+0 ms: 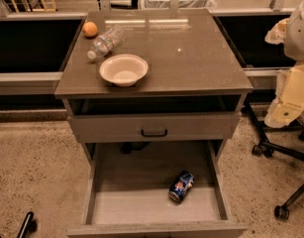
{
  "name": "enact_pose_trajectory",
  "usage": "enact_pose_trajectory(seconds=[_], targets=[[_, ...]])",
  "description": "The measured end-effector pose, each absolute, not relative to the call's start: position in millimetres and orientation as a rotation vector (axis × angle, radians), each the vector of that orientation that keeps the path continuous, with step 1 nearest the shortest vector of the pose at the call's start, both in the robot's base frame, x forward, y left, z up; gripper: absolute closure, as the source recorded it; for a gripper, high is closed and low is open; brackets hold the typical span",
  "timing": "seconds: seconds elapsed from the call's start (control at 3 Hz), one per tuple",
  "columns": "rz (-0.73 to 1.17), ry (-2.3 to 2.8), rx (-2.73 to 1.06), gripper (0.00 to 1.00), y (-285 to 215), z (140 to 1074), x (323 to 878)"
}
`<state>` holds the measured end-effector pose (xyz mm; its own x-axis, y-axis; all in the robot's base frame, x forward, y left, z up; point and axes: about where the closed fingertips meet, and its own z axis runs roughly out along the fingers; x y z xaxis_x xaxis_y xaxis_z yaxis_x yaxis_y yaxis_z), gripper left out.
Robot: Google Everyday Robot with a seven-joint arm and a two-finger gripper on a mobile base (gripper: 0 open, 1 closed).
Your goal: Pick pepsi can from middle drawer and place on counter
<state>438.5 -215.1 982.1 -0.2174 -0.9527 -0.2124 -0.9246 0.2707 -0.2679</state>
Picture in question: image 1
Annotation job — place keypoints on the blue pepsi can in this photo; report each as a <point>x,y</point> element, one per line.
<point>180,187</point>

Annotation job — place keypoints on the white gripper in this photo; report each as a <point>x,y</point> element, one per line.
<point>298,39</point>

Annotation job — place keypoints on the black chair leg left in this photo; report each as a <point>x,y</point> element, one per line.
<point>29,226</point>

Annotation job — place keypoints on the white wire basket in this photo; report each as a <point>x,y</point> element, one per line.
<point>181,4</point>

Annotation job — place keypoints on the open bottom drawer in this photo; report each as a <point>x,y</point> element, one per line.
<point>127,194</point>

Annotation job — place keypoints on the grey drawer cabinet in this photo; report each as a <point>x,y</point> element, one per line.
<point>191,70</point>

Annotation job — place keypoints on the white bowl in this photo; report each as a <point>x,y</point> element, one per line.
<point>123,70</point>

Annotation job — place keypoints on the clear plastic water bottle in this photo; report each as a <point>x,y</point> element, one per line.
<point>106,42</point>

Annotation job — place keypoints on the black office chair base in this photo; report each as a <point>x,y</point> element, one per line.
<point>266,148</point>

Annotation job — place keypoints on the orange fruit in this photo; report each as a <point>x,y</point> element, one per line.
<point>89,29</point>

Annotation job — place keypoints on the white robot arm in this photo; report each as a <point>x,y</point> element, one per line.
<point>294,38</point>

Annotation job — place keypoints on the closed drawer with black handle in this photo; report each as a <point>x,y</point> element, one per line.
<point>155,127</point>

